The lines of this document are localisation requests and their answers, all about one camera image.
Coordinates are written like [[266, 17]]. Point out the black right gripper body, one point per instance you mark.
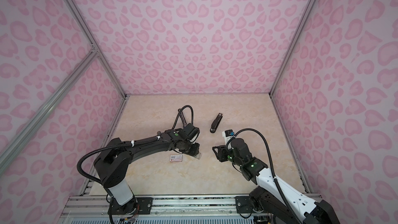
[[223, 153]]

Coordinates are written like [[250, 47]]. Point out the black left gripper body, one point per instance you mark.
[[193, 149]]

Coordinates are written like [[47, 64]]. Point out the red white staple box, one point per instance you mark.
[[176, 158]]

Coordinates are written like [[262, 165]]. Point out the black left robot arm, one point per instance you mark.
[[113, 162]]

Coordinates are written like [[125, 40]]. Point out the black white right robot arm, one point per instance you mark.
[[273, 194]]

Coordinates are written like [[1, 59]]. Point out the grey staple box tray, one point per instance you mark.
[[198, 156]]

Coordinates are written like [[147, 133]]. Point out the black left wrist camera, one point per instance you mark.
[[190, 133]]

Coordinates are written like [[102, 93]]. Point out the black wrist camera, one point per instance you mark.
[[190, 133], [227, 135]]

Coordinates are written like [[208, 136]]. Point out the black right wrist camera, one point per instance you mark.
[[227, 135]]

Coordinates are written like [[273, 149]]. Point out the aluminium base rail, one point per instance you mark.
[[176, 209]]

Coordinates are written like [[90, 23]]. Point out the aluminium diagonal frame bar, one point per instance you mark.
[[20, 141]]

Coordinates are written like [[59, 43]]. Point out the aluminium frame corner post right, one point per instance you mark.
[[299, 30]]

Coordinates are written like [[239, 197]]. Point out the aluminium frame corner post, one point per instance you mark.
[[84, 27], [299, 30]]

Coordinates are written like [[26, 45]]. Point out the aluminium frame corner post left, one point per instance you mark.
[[84, 27]]

